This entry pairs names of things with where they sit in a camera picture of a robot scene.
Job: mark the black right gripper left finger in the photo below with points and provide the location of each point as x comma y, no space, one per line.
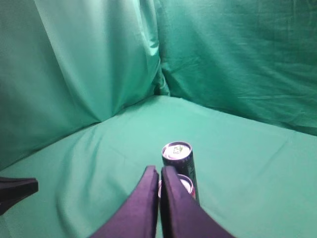
137,216

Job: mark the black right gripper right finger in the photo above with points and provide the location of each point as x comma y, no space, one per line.
181,215

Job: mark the pink energy drink can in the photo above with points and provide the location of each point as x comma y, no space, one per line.
187,183

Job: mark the black Monster energy can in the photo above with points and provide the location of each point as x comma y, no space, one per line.
179,154

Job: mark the green table cloth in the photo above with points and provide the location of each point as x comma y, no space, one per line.
257,180

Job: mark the black object at edge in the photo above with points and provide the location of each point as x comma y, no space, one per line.
13,190

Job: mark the green backdrop cloth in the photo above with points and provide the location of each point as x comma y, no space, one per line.
68,64

